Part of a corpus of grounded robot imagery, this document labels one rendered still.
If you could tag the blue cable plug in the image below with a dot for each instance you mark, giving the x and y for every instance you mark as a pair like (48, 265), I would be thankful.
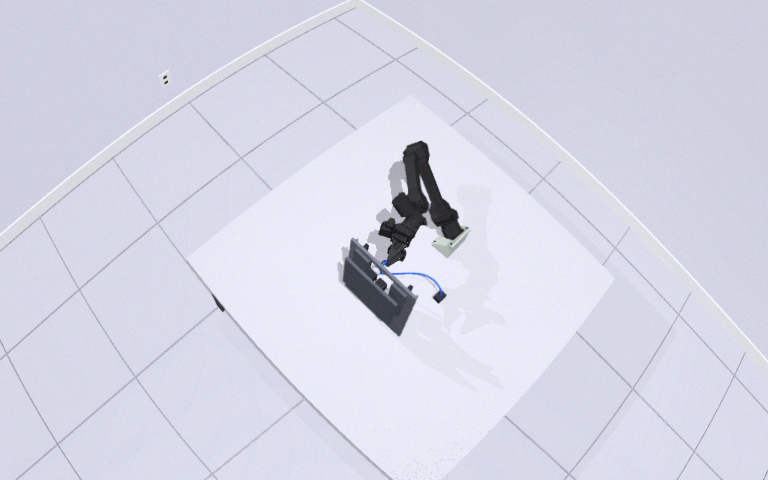
(378, 271)

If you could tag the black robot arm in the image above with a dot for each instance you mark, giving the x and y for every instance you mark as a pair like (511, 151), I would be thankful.
(415, 203)

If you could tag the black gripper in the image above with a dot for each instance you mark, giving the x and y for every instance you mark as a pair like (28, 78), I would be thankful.
(396, 251)

